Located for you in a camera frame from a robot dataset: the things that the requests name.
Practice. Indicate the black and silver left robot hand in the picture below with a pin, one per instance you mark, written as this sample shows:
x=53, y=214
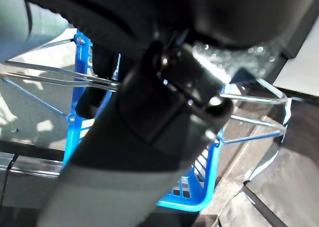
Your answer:
x=149, y=107

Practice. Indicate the white cabinet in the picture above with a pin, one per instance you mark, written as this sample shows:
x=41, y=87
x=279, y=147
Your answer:
x=299, y=74

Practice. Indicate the dark furniture panel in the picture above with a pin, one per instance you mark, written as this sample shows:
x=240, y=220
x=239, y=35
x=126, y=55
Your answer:
x=299, y=17

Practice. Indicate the blue plastic shopping basket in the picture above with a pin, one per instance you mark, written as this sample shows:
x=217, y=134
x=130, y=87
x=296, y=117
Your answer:
x=189, y=204

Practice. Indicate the silver metal floor rail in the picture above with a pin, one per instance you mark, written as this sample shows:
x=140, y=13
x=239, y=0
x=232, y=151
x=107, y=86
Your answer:
x=30, y=165

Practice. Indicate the black metal frame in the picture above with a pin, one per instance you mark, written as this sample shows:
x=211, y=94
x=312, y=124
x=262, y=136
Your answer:
x=259, y=199

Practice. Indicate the grey robot body shell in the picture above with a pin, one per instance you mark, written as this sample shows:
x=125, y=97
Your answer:
x=12, y=25

